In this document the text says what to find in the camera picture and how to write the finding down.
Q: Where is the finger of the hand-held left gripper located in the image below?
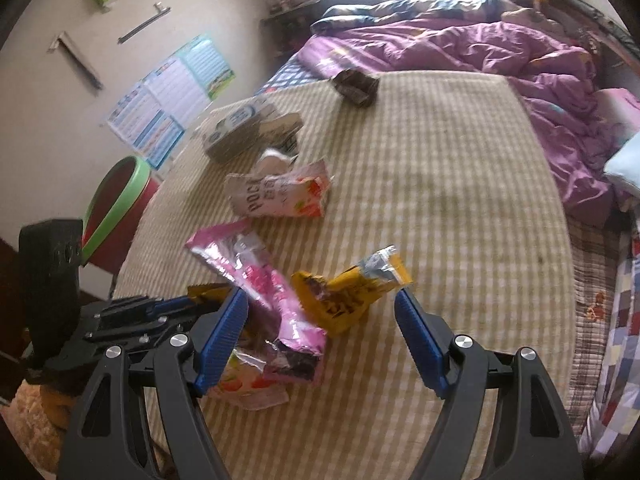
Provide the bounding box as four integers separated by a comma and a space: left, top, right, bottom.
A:
85, 317, 201, 356
95, 297, 221, 331

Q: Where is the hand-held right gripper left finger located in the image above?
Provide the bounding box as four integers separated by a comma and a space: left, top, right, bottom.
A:
57, 285, 250, 480

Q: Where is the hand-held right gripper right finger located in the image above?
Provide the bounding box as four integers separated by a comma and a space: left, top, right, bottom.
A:
394, 287, 586, 480

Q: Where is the white fruit print packet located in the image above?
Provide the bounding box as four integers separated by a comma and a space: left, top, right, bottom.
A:
205, 350, 290, 411

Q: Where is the pink foil wrapper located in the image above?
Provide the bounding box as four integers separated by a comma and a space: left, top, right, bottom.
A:
185, 217, 328, 386

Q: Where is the yellow dark printed packet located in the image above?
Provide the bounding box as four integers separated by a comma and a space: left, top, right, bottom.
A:
291, 245, 413, 336

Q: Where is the red bin with green rim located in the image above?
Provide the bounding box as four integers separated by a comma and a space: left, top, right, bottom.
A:
80, 156, 161, 301

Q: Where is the white snack packet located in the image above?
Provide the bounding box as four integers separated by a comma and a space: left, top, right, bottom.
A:
223, 159, 333, 218

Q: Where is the white milk carton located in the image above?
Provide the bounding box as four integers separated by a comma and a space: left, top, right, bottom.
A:
202, 102, 281, 161

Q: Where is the dark brown wrapper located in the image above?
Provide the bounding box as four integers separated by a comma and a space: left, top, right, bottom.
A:
332, 69, 381, 107

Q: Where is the beige striped mat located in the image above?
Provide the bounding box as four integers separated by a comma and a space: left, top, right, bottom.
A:
115, 70, 581, 480

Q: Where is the tan furry cushion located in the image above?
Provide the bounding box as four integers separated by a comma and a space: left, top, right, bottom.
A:
10, 382, 76, 480

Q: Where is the colourful patchwork bedding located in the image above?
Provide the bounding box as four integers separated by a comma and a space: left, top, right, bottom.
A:
580, 230, 640, 471

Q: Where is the light blue cloth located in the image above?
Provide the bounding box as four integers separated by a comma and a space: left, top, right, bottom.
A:
602, 132, 640, 211

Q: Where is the blue checked bed sheet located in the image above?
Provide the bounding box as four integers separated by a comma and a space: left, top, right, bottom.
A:
257, 55, 331, 96

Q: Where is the purple quilt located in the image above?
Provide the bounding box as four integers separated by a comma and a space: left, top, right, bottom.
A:
300, 17, 626, 226

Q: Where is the pink pillow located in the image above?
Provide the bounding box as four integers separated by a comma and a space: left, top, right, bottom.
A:
595, 87, 640, 136

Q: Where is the small cluttered desk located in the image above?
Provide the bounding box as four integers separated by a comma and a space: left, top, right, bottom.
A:
260, 0, 326, 56

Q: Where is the blue patchwork quilt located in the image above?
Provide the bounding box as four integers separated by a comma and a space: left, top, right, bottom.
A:
310, 0, 511, 31

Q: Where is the beige plush toy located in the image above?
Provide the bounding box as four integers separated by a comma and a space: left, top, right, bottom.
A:
500, 7, 566, 36

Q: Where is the dark wooden headboard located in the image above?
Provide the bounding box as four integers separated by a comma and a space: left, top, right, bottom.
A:
550, 0, 640, 86

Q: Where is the blue chart wall poster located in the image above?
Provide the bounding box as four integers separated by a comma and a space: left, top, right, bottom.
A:
107, 105, 186, 168

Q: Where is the angled metal wall bracket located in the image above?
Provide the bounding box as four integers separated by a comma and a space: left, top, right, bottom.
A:
48, 31, 103, 90

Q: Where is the white chart wall poster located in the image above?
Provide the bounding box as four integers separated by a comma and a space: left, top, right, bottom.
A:
145, 57, 211, 121

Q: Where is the teal chart wall poster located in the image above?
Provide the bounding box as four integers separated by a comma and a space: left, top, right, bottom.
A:
175, 35, 236, 101

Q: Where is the straight metal wall bracket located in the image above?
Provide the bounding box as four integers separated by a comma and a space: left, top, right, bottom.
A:
118, 4, 171, 43

